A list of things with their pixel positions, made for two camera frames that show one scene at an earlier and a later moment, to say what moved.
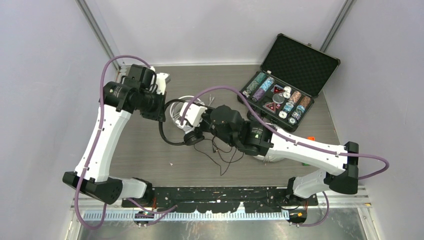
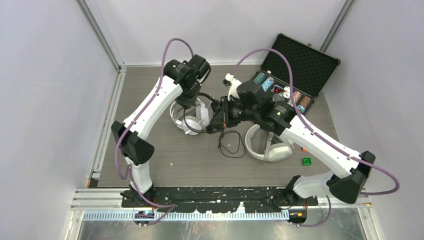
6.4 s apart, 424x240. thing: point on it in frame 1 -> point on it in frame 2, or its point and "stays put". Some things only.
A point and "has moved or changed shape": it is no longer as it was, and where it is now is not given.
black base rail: [219, 199] stays put
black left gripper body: [152, 105] -> [188, 98]
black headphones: [190, 138] has moved or changed shape
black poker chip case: [293, 73] stays put
